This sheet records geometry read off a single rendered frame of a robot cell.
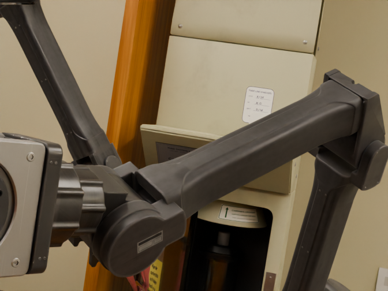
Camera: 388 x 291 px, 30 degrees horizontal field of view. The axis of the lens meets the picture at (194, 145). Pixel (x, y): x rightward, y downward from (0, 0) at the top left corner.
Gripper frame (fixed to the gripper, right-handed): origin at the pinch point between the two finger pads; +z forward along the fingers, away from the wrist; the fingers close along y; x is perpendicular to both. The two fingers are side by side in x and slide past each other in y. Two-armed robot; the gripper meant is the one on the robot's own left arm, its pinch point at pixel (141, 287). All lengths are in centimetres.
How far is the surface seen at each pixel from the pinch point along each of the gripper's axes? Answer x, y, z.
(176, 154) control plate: -11.4, -17.5, -20.2
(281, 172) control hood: 0.3, -34.4, -11.9
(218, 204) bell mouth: -15.7, -24.6, -5.5
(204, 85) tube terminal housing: -16.5, -29.2, -31.8
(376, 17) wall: -35, -87, -33
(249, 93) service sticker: -11.0, -36.8, -27.8
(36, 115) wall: -85, 1, -30
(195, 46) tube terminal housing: -18, -30, -40
